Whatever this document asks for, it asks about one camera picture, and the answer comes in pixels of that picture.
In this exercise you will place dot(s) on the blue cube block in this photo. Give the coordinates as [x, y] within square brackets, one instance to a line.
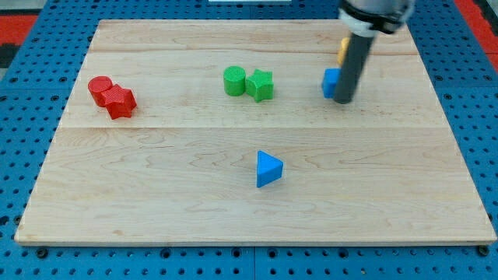
[329, 81]

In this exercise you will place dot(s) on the red star block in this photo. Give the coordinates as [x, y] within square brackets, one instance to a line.
[119, 102]

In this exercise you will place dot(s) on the green star block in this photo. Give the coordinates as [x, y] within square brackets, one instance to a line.
[260, 85]

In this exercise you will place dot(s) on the green cylinder block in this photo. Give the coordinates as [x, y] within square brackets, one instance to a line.
[234, 80]

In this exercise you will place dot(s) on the grey robot arm flange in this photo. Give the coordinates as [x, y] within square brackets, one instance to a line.
[366, 18]

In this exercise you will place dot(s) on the red cylinder block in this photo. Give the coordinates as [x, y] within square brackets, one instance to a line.
[97, 86]

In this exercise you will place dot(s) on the blue triangular prism block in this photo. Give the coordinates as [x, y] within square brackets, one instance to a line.
[268, 169]

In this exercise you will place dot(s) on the yellow block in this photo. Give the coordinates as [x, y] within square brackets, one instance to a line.
[342, 50]

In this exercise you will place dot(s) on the light wooden board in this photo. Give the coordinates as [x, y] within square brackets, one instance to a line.
[383, 170]

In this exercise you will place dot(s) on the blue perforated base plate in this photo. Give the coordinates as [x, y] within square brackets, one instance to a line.
[37, 85]

